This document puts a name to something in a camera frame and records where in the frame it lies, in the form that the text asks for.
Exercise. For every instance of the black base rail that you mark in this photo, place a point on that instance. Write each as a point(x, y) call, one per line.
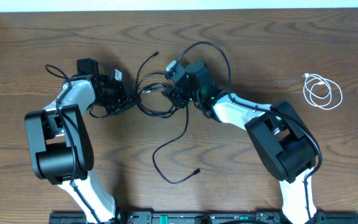
point(147, 217)

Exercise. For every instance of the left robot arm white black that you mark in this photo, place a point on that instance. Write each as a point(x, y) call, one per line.
point(60, 146)

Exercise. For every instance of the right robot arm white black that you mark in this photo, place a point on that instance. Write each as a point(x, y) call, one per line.
point(284, 144)

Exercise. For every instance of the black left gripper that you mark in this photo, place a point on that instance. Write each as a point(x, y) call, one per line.
point(125, 100)

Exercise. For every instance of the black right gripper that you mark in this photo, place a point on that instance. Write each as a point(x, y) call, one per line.
point(174, 95)

